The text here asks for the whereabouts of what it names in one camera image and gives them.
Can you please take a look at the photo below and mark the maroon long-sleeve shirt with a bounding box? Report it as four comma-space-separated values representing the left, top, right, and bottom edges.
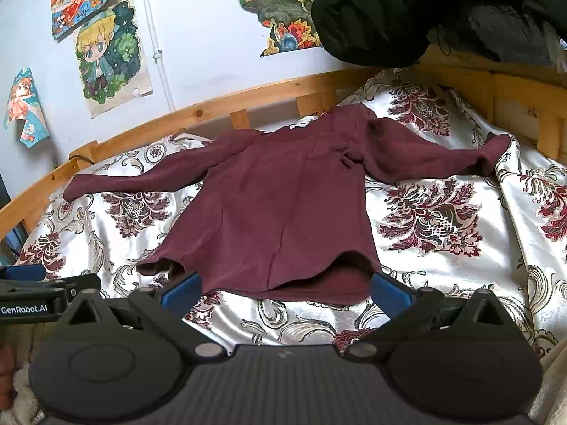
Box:
63, 104, 510, 304

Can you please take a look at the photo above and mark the small anime girl poster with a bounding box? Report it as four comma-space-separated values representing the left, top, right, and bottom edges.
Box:
3, 67, 50, 149

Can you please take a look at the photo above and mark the blond anime character poster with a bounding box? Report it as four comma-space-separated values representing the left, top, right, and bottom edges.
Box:
75, 0, 153, 118

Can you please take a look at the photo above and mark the black jacket hanging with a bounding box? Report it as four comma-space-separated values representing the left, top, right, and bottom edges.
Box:
311, 0, 566, 67

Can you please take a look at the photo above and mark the white wall pipe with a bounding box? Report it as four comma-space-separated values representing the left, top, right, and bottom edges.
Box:
143, 0, 176, 112

